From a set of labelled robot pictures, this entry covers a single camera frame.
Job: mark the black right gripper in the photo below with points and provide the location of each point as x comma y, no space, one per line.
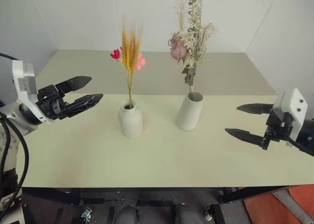
277,128

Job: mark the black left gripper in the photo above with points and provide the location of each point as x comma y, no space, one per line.
50,104

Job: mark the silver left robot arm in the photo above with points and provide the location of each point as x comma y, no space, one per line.
11,122

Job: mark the golden wheat flower bouquet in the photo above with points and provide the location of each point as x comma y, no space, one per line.
131,50

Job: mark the white bottle-shaped vase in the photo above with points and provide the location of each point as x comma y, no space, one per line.
130,122

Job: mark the white cylindrical vase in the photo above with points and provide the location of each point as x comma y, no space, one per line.
189,113

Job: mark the orange floor mat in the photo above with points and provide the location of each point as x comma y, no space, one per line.
260,206

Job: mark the pink rose dried bouquet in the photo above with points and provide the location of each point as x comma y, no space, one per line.
193,45

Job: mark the silver caster wheel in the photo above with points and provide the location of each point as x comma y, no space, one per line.
208,214
86,213

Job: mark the dark grey rounded shape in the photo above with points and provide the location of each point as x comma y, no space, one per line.
125,215

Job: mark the black metal table frame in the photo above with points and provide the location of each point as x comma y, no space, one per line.
147,197

